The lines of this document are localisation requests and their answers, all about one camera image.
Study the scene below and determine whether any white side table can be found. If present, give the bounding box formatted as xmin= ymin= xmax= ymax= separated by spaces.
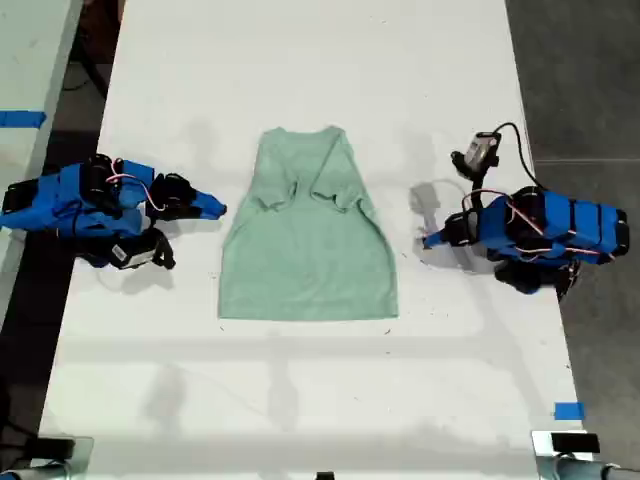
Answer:
xmin=0 ymin=0 xmax=85 ymax=306

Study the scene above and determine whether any black camera cable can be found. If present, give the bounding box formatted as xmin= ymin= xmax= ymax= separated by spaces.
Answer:
xmin=491 ymin=121 xmax=540 ymax=191

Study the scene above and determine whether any pale green T-shirt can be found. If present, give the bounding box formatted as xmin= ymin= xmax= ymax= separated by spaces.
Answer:
xmin=217 ymin=126 xmax=401 ymax=322

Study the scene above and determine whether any short blue tape strip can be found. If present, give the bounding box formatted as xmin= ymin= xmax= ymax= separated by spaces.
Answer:
xmin=553 ymin=401 xmax=586 ymax=422

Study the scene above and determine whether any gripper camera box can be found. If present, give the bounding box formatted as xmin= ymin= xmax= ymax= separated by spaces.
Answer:
xmin=107 ymin=228 xmax=177 ymax=272
xmin=450 ymin=131 xmax=501 ymax=179

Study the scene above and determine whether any metal table clamp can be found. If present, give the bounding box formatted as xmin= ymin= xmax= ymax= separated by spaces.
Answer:
xmin=27 ymin=435 xmax=96 ymax=480
xmin=530 ymin=429 xmax=602 ymax=480

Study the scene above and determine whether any long blue tape strip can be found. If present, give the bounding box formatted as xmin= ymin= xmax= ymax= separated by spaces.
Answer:
xmin=0 ymin=110 xmax=48 ymax=130

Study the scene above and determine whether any black floor cable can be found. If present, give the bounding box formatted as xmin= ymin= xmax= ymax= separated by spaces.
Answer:
xmin=62 ymin=29 xmax=111 ymax=101

